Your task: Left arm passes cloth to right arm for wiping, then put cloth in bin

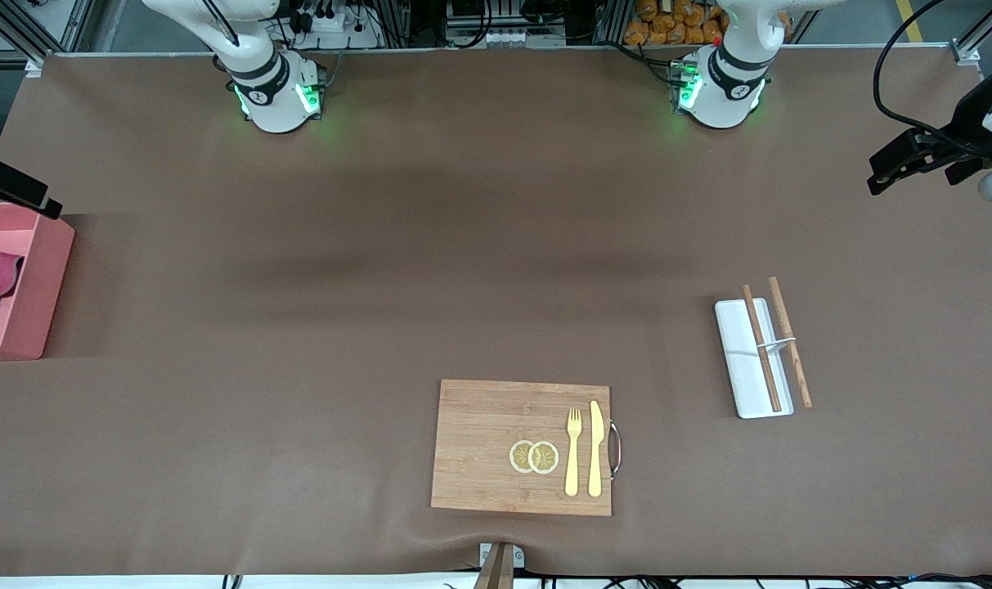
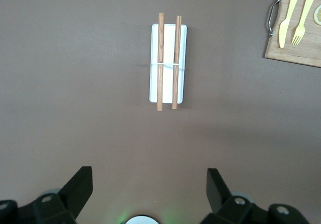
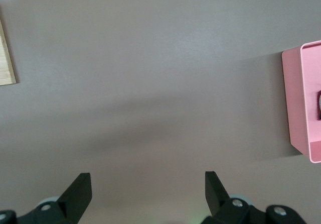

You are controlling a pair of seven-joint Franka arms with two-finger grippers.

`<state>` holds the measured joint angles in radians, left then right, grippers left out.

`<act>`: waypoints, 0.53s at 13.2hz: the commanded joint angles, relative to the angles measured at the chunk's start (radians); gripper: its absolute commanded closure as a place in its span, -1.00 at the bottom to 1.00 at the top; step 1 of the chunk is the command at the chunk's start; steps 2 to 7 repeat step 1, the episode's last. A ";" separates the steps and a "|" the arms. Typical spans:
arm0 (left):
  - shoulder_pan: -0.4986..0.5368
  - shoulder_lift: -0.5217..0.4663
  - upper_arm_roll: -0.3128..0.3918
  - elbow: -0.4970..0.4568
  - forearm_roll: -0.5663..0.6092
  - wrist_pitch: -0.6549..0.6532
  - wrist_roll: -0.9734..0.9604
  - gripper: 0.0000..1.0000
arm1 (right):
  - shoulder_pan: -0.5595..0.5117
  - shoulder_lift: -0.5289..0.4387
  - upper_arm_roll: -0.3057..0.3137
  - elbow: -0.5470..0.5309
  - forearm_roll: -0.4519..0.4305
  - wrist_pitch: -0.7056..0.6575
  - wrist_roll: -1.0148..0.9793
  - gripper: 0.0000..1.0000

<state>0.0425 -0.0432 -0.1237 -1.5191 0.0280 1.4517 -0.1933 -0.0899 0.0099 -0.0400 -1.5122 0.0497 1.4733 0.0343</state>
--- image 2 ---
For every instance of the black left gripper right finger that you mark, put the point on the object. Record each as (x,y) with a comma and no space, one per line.
(220,196)

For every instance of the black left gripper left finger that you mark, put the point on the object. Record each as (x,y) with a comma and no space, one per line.
(75,191)

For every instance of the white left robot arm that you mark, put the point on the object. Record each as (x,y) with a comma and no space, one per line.
(141,220)

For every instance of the brown table mat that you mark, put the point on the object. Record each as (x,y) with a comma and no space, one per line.
(75,83)

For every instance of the wooden rod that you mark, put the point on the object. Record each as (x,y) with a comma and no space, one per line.
(176,83)
(160,83)

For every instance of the bamboo cutting board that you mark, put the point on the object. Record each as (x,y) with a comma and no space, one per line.
(288,54)

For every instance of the white rack tray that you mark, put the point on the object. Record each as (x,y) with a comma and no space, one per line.
(168,45)

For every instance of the yellow plastic knife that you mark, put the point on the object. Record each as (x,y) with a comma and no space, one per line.
(283,33)

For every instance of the yellow plastic fork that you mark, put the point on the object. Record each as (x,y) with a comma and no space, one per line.
(298,33)

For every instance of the lemon slice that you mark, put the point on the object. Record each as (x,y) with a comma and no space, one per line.
(318,14)

